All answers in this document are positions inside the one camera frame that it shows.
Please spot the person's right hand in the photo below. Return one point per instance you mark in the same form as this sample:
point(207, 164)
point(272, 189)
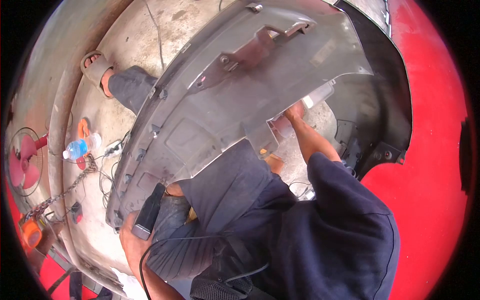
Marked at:
point(295, 111)

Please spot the person's left hand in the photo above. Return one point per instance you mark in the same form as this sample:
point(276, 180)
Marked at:
point(132, 240)

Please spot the grey car bumper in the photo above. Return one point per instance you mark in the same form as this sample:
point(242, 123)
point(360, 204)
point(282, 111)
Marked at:
point(232, 97)

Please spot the translucent white lamp housing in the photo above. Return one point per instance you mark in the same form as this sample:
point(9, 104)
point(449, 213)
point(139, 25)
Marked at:
point(319, 95)

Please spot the brown wooden block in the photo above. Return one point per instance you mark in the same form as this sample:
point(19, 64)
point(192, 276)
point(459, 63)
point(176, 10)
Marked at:
point(275, 163)

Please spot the small black red device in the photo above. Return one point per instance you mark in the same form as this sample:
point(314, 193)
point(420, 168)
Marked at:
point(76, 212)

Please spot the white power strip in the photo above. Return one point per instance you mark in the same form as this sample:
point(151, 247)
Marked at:
point(113, 149)

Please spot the person's legs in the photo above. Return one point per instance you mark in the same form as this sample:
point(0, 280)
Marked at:
point(225, 180)

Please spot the clear water bottle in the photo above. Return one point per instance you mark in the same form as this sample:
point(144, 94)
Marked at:
point(80, 147)

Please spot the orange plastic tool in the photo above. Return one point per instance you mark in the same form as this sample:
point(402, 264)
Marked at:
point(83, 128)

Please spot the person's body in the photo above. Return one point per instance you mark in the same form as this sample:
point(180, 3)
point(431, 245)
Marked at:
point(330, 240)

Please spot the red floor fan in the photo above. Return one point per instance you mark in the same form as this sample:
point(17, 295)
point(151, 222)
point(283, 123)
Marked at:
point(23, 162)

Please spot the red car body panel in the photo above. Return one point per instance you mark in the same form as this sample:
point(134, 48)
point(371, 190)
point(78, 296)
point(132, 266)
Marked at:
point(431, 168)

